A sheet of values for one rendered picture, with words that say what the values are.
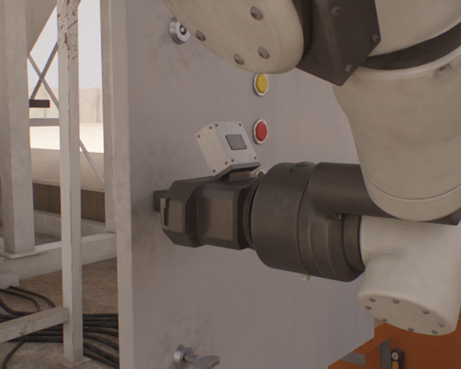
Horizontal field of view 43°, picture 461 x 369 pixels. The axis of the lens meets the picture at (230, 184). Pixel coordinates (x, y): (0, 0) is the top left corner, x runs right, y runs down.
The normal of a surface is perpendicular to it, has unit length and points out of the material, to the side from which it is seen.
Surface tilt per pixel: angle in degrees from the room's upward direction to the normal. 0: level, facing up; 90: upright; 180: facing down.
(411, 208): 142
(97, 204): 90
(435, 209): 137
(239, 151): 60
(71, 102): 93
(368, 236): 51
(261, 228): 95
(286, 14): 133
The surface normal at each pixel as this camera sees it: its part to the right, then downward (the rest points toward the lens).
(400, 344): -0.59, 0.10
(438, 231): -0.01, -0.44
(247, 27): -0.65, 0.73
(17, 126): 0.77, 0.07
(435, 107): 0.20, 0.77
